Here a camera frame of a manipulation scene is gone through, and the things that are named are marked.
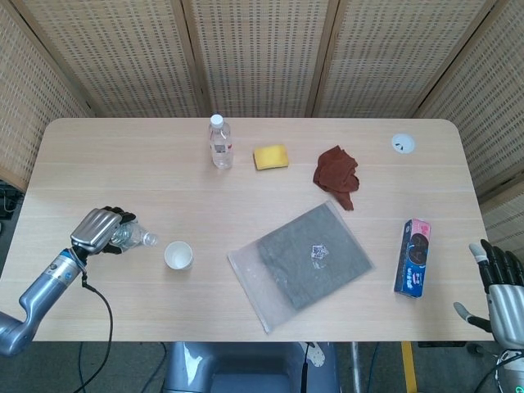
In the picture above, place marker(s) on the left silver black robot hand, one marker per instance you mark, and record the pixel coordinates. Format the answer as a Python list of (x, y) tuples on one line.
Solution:
[(92, 229)]

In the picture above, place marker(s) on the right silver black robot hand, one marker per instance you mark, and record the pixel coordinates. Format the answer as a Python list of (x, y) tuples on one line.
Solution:
[(505, 303)]

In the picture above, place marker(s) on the green-label water bottle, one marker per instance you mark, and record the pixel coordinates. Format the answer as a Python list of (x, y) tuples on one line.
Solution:
[(137, 236)]

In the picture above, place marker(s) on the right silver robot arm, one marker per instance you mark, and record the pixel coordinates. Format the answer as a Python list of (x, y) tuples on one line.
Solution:
[(513, 368)]

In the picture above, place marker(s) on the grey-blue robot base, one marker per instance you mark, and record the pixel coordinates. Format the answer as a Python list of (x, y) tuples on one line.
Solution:
[(245, 364)]

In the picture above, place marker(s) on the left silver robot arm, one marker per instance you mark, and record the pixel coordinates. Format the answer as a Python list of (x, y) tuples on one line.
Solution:
[(41, 290)]

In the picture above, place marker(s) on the white paper cup green print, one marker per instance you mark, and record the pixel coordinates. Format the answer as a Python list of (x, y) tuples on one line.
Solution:
[(178, 256)]

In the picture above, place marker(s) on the capped red-label water bottle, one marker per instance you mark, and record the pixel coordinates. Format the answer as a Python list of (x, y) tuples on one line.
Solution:
[(221, 147)]

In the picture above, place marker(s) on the blue pink cookie box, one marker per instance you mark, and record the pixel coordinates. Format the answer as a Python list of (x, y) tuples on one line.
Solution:
[(414, 262)]

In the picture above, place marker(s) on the woven folding screen panel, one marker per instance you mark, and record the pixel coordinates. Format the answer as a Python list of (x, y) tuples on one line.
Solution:
[(262, 53), (24, 102), (123, 53), (491, 102), (389, 53)]

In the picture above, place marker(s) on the metal table leg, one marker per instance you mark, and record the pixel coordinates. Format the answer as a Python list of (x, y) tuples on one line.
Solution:
[(355, 368)]

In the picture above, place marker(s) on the yellow sponge green scouring pad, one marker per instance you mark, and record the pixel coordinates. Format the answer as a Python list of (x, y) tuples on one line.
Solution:
[(270, 156)]

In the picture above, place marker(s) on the QR code sticker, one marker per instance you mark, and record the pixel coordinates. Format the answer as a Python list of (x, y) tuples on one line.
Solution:
[(318, 251)]

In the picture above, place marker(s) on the plastic bag with grey cloth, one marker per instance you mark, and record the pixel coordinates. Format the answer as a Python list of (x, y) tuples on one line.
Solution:
[(303, 270)]

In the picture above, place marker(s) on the brown crumpled cloth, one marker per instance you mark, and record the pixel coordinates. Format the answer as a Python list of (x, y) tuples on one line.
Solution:
[(335, 172)]

